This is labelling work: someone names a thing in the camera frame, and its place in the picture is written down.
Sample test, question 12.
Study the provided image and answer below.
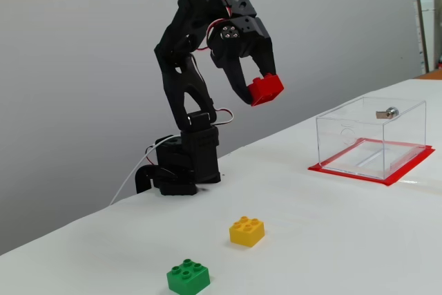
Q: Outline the yellow lego brick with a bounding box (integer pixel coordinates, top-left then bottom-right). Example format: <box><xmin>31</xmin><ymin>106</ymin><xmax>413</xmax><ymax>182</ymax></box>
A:
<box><xmin>229</xmin><ymin>216</ymin><xmax>266</xmax><ymax>248</ymax></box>

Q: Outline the red lego brick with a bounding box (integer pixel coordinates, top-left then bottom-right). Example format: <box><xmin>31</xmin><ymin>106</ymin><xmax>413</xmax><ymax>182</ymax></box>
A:
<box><xmin>247</xmin><ymin>73</ymin><xmax>285</xmax><ymax>107</ymax></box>

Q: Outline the transparent plastic box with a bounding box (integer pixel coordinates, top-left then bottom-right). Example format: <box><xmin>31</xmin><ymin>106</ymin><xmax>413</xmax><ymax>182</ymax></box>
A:
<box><xmin>316</xmin><ymin>96</ymin><xmax>427</xmax><ymax>181</ymax></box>

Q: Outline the metal box lock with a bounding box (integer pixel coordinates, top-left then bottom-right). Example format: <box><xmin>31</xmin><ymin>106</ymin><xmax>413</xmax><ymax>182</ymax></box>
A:
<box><xmin>375</xmin><ymin>106</ymin><xmax>400</xmax><ymax>120</ymax></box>

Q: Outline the green lego brick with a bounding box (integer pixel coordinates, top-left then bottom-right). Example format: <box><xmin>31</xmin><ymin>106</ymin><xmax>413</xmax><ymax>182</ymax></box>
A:
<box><xmin>166</xmin><ymin>258</ymin><xmax>211</xmax><ymax>295</ymax></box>

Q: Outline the red tape frame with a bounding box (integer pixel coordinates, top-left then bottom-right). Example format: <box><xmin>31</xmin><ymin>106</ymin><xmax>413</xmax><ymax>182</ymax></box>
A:
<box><xmin>307</xmin><ymin>137</ymin><xmax>436</xmax><ymax>187</ymax></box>

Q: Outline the wooden table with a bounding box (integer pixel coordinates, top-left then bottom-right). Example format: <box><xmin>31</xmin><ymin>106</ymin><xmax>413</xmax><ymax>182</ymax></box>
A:
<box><xmin>414</xmin><ymin>68</ymin><xmax>442</xmax><ymax>81</ymax></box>

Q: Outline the black table clamp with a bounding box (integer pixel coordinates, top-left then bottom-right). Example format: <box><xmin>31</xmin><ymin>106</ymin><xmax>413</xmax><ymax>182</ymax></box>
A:
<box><xmin>134</xmin><ymin>165</ymin><xmax>162</xmax><ymax>195</ymax></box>

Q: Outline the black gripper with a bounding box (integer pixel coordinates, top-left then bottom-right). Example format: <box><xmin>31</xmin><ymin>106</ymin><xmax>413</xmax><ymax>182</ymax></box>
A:
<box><xmin>209</xmin><ymin>15</ymin><xmax>276</xmax><ymax>106</ymax></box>

